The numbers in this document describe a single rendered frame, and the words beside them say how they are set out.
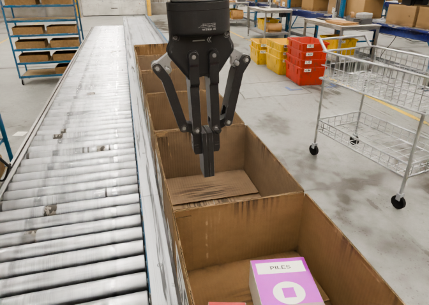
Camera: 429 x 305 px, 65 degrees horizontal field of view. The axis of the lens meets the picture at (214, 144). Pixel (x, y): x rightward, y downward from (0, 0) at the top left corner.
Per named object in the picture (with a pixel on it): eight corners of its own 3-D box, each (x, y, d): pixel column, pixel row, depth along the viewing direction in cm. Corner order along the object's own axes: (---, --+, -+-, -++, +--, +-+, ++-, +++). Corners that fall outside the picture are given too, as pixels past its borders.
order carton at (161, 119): (148, 132, 143) (145, 93, 136) (216, 126, 150) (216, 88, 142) (157, 180, 109) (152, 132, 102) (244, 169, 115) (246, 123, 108)
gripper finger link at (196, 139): (200, 120, 46) (178, 123, 45) (202, 153, 48) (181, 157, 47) (198, 117, 47) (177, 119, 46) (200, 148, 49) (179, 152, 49)
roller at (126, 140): (27, 158, 162) (27, 148, 163) (138, 147, 174) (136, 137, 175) (23, 156, 157) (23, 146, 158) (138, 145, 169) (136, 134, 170)
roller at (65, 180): (8, 195, 134) (7, 183, 134) (142, 178, 146) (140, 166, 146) (3, 196, 129) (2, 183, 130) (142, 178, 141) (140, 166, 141)
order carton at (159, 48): (135, 68, 246) (133, 44, 239) (175, 66, 253) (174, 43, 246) (139, 83, 212) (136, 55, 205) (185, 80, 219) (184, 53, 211)
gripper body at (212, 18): (165, 1, 36) (173, 87, 40) (242, -3, 38) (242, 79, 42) (158, -1, 42) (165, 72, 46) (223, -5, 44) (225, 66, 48)
